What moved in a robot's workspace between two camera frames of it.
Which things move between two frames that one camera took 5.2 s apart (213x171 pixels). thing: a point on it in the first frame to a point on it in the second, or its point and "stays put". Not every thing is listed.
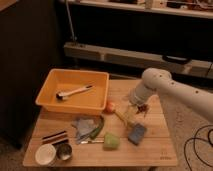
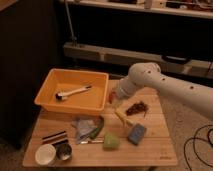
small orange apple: [110, 107] to [110, 96]
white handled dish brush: [64, 95] stays put
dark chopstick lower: [56, 139] stays put
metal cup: [64, 152] stays put
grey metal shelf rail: [139, 58] stays put
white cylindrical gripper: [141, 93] to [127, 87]
